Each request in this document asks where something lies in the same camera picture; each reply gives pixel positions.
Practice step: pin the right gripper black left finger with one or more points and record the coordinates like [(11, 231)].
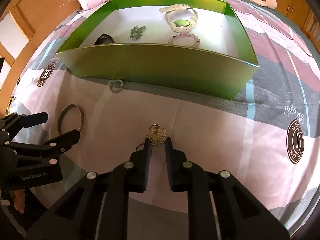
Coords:
[(96, 207)]

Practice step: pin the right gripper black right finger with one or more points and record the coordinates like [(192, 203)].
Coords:
[(219, 206)]

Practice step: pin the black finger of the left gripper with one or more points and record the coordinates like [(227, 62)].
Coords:
[(25, 121), (22, 154)]

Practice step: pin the thin metal bangle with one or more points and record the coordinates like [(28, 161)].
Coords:
[(71, 117)]

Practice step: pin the gold hair claw clip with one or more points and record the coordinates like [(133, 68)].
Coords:
[(156, 135)]

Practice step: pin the green bead cluster jewelry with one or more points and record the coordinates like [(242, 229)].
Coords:
[(137, 32)]

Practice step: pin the striped patterned bed sheet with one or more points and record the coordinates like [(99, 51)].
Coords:
[(267, 136)]

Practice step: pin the wooden headboard panel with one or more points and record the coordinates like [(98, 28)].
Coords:
[(25, 24)]

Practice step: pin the green cardboard box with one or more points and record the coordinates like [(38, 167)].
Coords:
[(216, 58)]

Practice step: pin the wooden wardrobe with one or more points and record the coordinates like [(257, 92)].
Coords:
[(300, 12)]

